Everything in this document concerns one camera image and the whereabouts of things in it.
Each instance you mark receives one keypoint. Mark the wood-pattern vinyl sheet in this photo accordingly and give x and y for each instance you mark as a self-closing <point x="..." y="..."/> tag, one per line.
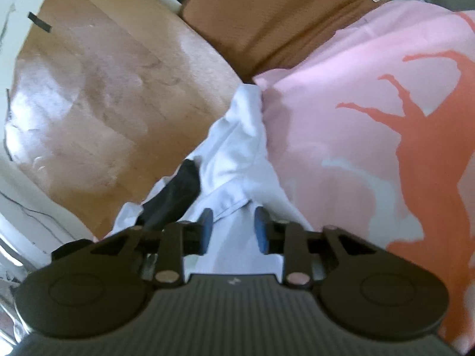
<point x="111" y="100"/>

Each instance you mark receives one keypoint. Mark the black garment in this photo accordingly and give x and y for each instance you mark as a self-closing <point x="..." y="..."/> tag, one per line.
<point x="174" y="193"/>

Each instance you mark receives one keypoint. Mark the black tape strip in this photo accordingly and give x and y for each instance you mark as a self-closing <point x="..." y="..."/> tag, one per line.
<point x="40" y="22"/>

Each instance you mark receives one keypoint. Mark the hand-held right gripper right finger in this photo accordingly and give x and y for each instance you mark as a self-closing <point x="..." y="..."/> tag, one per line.
<point x="262" y="230"/>

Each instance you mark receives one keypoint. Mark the pink printed bed sheet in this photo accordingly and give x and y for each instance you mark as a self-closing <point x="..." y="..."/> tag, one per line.
<point x="334" y="81"/>

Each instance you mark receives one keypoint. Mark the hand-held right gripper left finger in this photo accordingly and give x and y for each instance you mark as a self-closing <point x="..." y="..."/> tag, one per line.
<point x="206" y="230"/>

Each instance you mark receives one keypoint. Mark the white garment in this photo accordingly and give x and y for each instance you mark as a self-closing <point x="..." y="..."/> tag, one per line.
<point x="233" y="148"/>

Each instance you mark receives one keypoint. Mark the brown cushion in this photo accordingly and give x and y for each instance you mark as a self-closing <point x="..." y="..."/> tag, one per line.
<point x="278" y="18"/>

